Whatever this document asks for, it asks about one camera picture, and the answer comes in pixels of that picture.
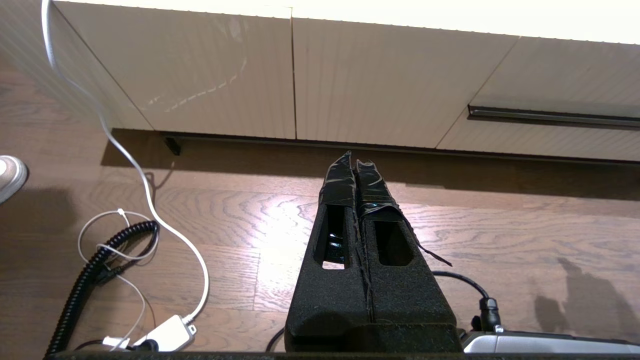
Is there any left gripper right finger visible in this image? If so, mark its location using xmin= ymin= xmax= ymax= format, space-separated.
xmin=356 ymin=159 xmax=457 ymax=326

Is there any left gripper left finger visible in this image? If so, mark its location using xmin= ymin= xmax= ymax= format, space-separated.
xmin=285 ymin=151 xmax=373 ymax=331

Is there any white shoe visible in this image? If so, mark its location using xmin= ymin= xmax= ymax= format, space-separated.
xmin=0 ymin=155 xmax=29 ymax=205

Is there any cream low cabinet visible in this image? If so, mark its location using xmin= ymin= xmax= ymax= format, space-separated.
xmin=0 ymin=0 xmax=640 ymax=166

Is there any scratched cream cabinet door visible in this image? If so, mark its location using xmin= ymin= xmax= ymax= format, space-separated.
xmin=52 ymin=0 xmax=296 ymax=140

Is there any plain cream cabinet door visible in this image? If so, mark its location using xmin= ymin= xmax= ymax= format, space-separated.
xmin=291 ymin=17 xmax=521 ymax=151

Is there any white power adapter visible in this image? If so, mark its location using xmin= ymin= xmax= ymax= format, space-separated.
xmin=132 ymin=315 xmax=197 ymax=352

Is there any cream ribbed drawer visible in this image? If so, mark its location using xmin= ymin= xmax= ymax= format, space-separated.
xmin=435 ymin=36 xmax=640 ymax=163

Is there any black coiled cable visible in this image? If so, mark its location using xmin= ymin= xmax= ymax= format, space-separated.
xmin=45 ymin=221 xmax=160 ymax=357

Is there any thick white power cable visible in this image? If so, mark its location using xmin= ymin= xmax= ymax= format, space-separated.
xmin=41 ymin=0 xmax=210 ymax=326

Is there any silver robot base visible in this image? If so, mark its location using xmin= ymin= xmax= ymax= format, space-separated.
xmin=460 ymin=330 xmax=640 ymax=354

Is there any thin white cable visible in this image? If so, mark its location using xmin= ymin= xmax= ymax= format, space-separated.
xmin=77 ymin=209 xmax=161 ymax=351

